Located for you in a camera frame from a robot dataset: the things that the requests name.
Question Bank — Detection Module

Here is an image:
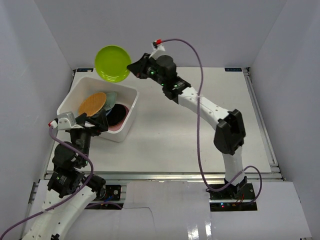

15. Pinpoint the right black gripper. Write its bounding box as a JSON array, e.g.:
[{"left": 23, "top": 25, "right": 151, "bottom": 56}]
[{"left": 127, "top": 54, "right": 167, "bottom": 88}]

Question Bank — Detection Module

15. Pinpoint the pink round plate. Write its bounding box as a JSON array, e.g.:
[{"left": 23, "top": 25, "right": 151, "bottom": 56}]
[{"left": 108, "top": 105, "right": 129, "bottom": 132}]

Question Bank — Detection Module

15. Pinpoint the black round plate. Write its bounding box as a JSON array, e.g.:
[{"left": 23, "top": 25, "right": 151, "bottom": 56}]
[{"left": 106, "top": 104, "right": 127, "bottom": 127}]

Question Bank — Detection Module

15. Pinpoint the woven bamboo round plate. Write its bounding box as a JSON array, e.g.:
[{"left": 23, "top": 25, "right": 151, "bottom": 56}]
[{"left": 78, "top": 92, "right": 107, "bottom": 117}]

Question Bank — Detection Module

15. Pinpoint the celadon divided oval plate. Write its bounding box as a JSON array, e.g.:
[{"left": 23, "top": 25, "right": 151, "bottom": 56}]
[{"left": 103, "top": 91, "right": 118, "bottom": 111}]

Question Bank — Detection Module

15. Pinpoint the lime green round plate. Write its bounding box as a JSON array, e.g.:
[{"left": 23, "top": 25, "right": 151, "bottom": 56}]
[{"left": 94, "top": 45, "right": 132, "bottom": 83}]

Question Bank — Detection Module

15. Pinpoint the white plastic bin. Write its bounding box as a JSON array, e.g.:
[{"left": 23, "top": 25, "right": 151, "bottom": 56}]
[{"left": 57, "top": 77, "right": 139, "bottom": 142}]

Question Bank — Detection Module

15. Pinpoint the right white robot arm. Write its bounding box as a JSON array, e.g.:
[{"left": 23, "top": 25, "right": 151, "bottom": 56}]
[{"left": 127, "top": 53, "right": 247, "bottom": 200}]

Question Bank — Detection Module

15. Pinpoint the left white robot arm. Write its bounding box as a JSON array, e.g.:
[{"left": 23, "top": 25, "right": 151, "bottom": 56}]
[{"left": 23, "top": 110, "right": 109, "bottom": 240}]

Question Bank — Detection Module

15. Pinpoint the left blue table label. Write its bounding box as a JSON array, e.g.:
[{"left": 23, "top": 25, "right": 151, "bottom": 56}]
[{"left": 76, "top": 68, "right": 94, "bottom": 73}]

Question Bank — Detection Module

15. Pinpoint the blue table label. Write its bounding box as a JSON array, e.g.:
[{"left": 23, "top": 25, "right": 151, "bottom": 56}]
[
  {"left": 76, "top": 68, "right": 94, "bottom": 73},
  {"left": 224, "top": 67, "right": 242, "bottom": 72}
]

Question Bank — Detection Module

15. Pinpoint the right blue table label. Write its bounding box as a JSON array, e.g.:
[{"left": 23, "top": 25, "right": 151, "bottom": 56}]
[{"left": 224, "top": 67, "right": 242, "bottom": 72}]

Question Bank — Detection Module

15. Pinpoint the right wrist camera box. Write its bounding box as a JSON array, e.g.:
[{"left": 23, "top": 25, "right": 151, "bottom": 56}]
[{"left": 149, "top": 39, "right": 166, "bottom": 60}]

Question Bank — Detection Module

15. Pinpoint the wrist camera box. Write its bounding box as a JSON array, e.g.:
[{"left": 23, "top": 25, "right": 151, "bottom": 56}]
[
  {"left": 48, "top": 111, "right": 77, "bottom": 131},
  {"left": 149, "top": 39, "right": 166, "bottom": 60}
]

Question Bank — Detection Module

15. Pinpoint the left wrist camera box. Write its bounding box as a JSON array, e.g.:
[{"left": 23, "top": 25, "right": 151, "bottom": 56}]
[{"left": 48, "top": 111, "right": 77, "bottom": 131}]

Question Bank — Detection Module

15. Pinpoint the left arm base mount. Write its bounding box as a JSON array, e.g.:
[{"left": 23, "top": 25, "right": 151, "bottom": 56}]
[{"left": 86, "top": 175, "right": 122, "bottom": 210}]

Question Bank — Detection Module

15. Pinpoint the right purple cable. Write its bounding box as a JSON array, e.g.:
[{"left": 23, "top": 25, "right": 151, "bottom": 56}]
[{"left": 159, "top": 38, "right": 263, "bottom": 204}]

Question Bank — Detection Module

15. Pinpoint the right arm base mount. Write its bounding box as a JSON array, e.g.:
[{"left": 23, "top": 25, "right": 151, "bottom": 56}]
[{"left": 206, "top": 183, "right": 258, "bottom": 212}]

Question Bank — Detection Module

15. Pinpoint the aluminium table frame rail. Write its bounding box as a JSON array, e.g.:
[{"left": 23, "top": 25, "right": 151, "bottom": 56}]
[{"left": 242, "top": 67, "right": 285, "bottom": 182}]

